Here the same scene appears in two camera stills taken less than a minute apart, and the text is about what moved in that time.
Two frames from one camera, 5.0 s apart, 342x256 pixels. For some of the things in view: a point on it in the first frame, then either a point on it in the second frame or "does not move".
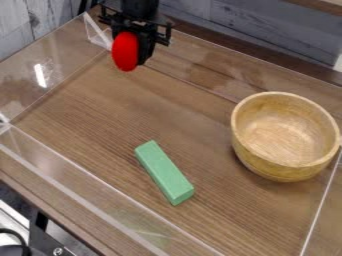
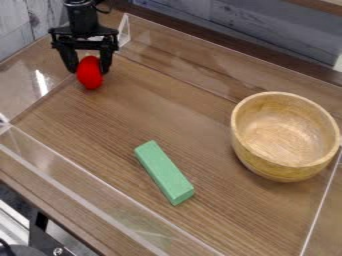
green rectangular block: x=171 y=181 does not move
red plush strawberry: x=124 y=50 → x=88 y=71
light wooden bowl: x=285 y=135 does not move
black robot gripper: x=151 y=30 → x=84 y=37
